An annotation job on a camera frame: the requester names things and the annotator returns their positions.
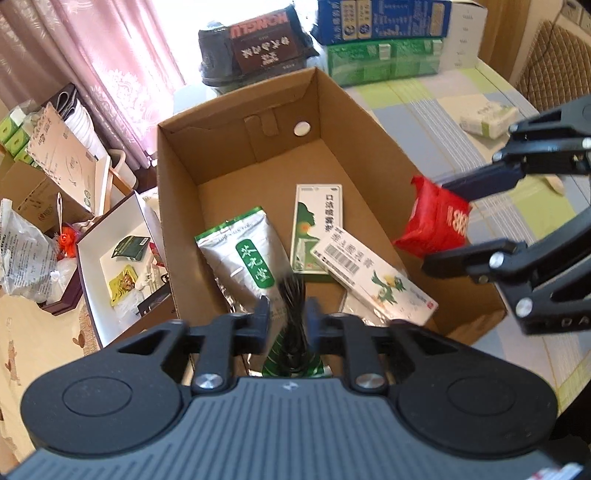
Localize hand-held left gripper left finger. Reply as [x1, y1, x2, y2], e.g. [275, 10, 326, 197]
[115, 295, 271, 396]

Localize brown cardboard box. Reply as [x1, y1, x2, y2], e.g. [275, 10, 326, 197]
[156, 66, 509, 384]

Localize pink patterned curtain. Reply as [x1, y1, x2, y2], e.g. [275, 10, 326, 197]
[0, 0, 208, 171]

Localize desktop with checked tablecloth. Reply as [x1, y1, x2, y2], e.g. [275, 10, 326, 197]
[342, 58, 591, 467]

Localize kraft paper envelope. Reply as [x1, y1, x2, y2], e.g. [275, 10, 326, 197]
[25, 102, 112, 215]

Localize silver foil tea bag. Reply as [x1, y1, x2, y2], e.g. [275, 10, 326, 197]
[195, 206, 296, 324]

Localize white open box maroon edge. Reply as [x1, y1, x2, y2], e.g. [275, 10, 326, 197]
[44, 191, 174, 349]

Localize white bin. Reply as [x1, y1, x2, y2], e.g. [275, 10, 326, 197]
[108, 148, 136, 191]

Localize white tall box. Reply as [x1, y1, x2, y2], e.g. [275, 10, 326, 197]
[438, 0, 489, 71]

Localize brown carton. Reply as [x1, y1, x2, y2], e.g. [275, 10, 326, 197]
[0, 157, 93, 227]

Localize black food tray brown sleeve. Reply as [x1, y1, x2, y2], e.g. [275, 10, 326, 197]
[198, 0, 320, 88]

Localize white bags with black handle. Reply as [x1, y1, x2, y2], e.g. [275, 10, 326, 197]
[50, 83, 109, 162]

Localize white small carton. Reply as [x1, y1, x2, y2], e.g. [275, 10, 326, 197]
[458, 102, 519, 140]

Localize green spray carton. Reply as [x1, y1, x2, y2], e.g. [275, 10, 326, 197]
[290, 184, 345, 282]

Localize clear bag with black cable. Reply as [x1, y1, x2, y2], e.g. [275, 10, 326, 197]
[276, 272, 309, 377]

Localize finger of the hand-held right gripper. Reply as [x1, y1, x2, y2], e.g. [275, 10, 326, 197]
[421, 210, 591, 319]
[441, 95, 591, 202]

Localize cream printed bed sheet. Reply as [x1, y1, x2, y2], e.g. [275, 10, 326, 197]
[0, 291, 103, 462]

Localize green tissue pack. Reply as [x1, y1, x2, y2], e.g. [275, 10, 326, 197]
[0, 113, 26, 145]
[10, 131, 40, 167]

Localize red snack packet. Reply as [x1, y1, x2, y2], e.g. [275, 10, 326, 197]
[393, 175, 472, 259]

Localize clear printed plastic bag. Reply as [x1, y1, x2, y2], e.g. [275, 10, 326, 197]
[0, 198, 60, 303]

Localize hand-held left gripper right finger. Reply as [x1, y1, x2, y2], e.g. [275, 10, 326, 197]
[307, 296, 463, 396]

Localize white medicine box green figure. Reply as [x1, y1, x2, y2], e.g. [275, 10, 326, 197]
[310, 226, 438, 326]

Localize yellow small packet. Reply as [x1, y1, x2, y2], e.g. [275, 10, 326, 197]
[107, 270, 139, 306]

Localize orange toy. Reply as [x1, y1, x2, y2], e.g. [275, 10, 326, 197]
[56, 228, 78, 257]

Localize blue printed box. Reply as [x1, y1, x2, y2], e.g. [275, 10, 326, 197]
[310, 0, 453, 46]

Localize chair with quilted beige cover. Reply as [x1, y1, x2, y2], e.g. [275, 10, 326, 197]
[515, 18, 591, 112]

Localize dark green small packet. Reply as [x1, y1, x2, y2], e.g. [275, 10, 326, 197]
[112, 235, 151, 262]

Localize green leaf-pattern packet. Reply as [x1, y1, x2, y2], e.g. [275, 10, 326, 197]
[262, 333, 325, 380]

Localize green shrink-wrapped packs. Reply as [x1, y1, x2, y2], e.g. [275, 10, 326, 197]
[325, 38, 445, 87]

